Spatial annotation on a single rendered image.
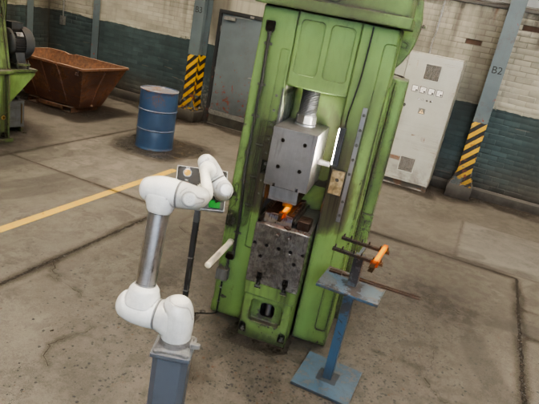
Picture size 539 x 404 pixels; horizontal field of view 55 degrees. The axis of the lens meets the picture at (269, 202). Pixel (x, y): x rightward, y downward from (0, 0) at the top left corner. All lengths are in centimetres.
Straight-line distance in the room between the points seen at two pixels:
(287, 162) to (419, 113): 529
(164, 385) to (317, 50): 218
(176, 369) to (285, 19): 219
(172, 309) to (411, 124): 653
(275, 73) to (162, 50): 758
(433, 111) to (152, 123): 426
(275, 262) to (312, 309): 52
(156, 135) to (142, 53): 356
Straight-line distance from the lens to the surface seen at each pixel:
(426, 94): 851
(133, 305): 267
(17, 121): 835
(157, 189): 251
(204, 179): 281
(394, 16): 335
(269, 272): 366
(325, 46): 345
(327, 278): 339
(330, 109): 382
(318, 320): 398
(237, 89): 1019
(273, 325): 388
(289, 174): 346
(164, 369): 277
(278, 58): 352
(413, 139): 860
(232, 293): 407
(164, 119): 796
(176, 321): 261
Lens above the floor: 225
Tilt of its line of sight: 20 degrees down
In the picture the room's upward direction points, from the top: 11 degrees clockwise
